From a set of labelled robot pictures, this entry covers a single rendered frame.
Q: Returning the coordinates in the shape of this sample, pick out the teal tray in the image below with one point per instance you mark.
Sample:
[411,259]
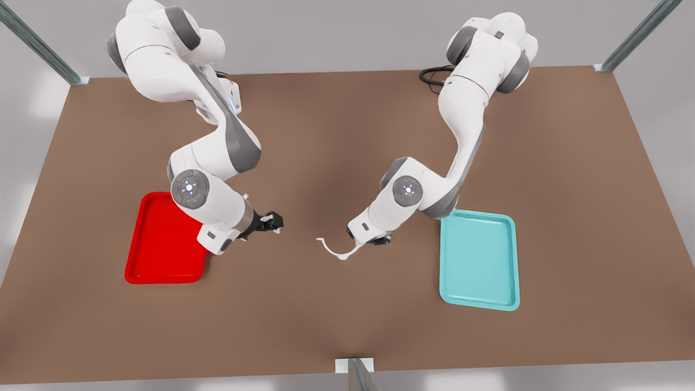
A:
[478,260]

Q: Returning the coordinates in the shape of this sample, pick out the silver frame post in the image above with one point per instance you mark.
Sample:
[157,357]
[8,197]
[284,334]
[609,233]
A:
[635,38]
[38,46]
[358,376]

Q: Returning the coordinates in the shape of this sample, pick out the white drainage pipe clamp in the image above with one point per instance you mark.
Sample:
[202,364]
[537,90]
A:
[339,254]

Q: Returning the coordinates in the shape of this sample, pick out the red tray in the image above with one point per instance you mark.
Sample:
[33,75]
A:
[157,255]

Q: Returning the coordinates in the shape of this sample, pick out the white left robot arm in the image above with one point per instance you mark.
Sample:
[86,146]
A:
[467,108]

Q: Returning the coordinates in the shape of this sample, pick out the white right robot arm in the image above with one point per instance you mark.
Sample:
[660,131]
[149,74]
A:
[217,141]

